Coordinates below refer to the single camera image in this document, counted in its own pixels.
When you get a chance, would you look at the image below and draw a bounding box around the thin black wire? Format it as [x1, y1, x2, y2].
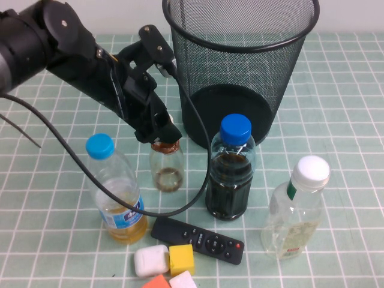
[0, 113, 42, 149]

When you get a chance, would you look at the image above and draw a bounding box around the thick black cable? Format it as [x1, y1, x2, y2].
[0, 62, 211, 217]

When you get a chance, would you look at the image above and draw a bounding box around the yellow liquid bottle, light-blue cap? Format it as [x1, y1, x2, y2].
[85, 133, 149, 245]

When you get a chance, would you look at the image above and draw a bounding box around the white block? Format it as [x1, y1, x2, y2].
[169, 270, 199, 288]

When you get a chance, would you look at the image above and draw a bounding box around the white earbud case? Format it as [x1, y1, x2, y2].
[133, 244, 170, 278]

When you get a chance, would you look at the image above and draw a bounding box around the dark liquid bottle, blue cap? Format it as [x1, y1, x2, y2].
[205, 113, 257, 222]

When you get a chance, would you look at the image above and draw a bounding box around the clear bottle, white cap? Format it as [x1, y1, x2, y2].
[260, 155, 331, 261]

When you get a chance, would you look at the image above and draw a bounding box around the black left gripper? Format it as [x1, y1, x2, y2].
[91, 41, 184, 146]

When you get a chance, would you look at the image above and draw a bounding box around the small bottle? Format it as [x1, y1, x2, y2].
[149, 113, 185, 193]

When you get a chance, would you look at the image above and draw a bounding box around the green grid tablecloth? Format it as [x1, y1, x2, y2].
[0, 31, 384, 288]

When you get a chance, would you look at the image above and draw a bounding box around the black remote control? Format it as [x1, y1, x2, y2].
[149, 214, 245, 266]

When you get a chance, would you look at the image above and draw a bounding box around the orange block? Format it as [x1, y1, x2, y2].
[140, 273, 173, 288]

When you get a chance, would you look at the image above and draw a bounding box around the black mesh wastebasket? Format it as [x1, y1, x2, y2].
[161, 0, 320, 151]

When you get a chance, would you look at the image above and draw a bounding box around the yellow cube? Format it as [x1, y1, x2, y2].
[169, 244, 196, 277]

